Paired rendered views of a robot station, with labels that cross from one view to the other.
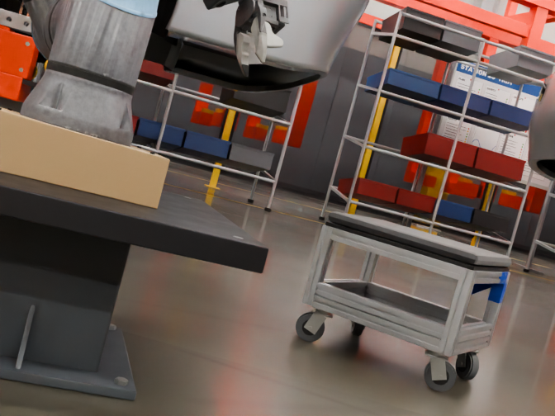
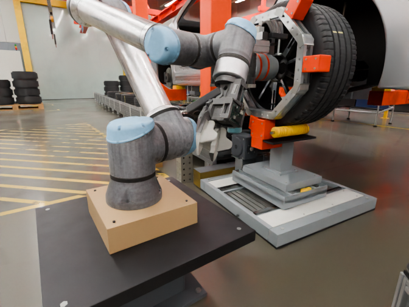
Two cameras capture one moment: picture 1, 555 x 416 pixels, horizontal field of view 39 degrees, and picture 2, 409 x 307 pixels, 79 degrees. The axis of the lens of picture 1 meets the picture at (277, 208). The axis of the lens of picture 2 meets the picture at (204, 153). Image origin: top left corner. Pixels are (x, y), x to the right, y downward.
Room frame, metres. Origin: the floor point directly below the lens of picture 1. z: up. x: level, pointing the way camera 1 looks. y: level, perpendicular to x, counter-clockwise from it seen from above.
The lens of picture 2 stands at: (1.32, -0.47, 0.77)
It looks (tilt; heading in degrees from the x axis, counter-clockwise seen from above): 16 degrees down; 71
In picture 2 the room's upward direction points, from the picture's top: straight up
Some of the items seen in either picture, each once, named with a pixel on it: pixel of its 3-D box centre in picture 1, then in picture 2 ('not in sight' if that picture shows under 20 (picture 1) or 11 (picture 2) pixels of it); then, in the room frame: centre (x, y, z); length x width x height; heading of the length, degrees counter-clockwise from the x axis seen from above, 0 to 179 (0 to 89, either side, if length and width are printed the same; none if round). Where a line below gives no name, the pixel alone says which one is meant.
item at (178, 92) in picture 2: not in sight; (167, 88); (2.01, 3.28, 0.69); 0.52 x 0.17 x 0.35; 10
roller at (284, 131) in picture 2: not in sight; (290, 130); (2.22, 0.69, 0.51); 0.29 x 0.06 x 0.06; 10
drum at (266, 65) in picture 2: not in sight; (255, 67); (2.03, 0.78, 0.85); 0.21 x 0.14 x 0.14; 10
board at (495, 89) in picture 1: (493, 162); not in sight; (7.96, -1.98, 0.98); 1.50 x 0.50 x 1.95; 106
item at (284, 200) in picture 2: not in sight; (276, 182); (2.27, 0.84, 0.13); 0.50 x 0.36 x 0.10; 100
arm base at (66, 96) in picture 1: (83, 102); (134, 183); (1.34, 0.37, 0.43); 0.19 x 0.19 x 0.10
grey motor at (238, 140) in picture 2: not in sight; (257, 151); (2.31, 1.17, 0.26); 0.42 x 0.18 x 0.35; 10
